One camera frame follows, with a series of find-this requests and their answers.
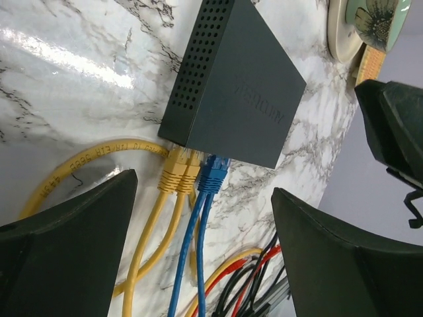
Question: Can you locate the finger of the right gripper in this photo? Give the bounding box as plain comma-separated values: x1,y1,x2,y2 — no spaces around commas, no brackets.
354,79,422,228

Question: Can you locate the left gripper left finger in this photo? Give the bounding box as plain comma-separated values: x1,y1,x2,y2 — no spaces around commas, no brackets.
1,169,137,316

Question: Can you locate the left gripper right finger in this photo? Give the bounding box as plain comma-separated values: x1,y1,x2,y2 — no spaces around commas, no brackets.
271,188,422,316

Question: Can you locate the red ethernet cable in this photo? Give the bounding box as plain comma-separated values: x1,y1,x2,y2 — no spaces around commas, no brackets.
198,244,285,317

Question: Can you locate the black cable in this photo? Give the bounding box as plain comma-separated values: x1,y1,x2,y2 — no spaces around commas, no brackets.
211,230,291,317

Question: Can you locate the black network switch box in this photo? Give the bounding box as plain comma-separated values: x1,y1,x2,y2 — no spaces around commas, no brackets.
158,1,306,168

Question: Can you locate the orange woven mat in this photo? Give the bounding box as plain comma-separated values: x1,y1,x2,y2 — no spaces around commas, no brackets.
356,45,387,85

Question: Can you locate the beige pink plate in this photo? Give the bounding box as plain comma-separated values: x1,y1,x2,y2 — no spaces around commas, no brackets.
327,0,363,64

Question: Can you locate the green bowl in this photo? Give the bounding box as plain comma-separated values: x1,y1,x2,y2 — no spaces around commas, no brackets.
345,0,412,53

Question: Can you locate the yellow ethernet cable loop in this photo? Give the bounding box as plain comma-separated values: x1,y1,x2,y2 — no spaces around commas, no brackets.
18,140,186,317

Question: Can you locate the blue ethernet cable long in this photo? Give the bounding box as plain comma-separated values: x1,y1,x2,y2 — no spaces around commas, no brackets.
196,155,231,316

